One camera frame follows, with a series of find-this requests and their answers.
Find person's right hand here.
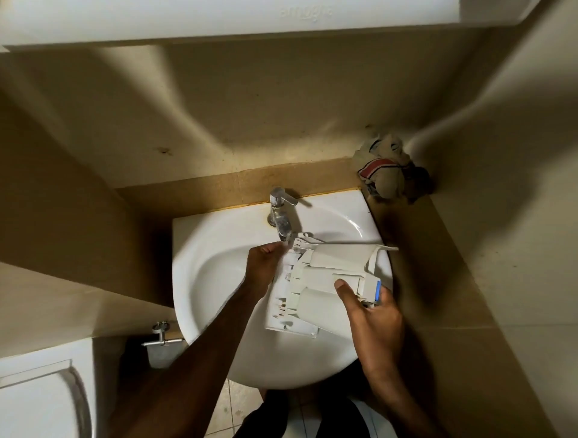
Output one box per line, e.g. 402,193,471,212
334,279,406,378

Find person's left hand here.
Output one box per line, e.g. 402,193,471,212
243,241,290,301

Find chrome faucet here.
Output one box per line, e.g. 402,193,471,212
267,187,300,242

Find white detergent drawer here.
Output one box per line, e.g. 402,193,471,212
264,232,400,339

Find beige striped rag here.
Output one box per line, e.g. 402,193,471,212
356,133,434,204

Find person's right forearm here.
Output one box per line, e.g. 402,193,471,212
363,365,448,438

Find person's left forearm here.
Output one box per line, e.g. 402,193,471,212
106,288,267,438

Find person's black shorts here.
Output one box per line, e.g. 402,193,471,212
239,390,398,438

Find white ceramic sink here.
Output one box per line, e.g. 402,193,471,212
172,189,394,391

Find metal toilet paper holder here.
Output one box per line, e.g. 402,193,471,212
141,321,185,369

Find white mirror cabinet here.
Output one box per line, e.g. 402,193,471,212
0,0,542,54

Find white toilet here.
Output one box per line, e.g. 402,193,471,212
0,338,123,438

